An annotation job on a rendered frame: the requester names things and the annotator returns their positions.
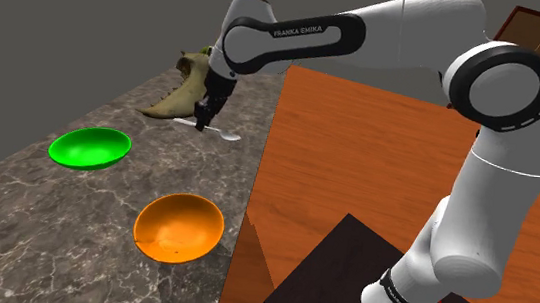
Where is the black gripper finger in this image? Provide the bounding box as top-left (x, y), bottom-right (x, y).
top-left (192, 100), bottom-right (221, 134)

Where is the silver spoon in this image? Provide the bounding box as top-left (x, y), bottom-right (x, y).
top-left (171, 116), bottom-right (243, 143)

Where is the olive dinosaur figure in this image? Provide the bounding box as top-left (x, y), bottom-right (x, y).
top-left (135, 40), bottom-right (215, 124)

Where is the orange bowl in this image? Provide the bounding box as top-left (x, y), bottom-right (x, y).
top-left (130, 188), bottom-right (228, 269)

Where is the green bowl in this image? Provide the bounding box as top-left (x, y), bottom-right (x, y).
top-left (46, 122), bottom-right (134, 175)

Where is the dark robot stand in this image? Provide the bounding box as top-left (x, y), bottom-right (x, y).
top-left (254, 205), bottom-right (498, 303)

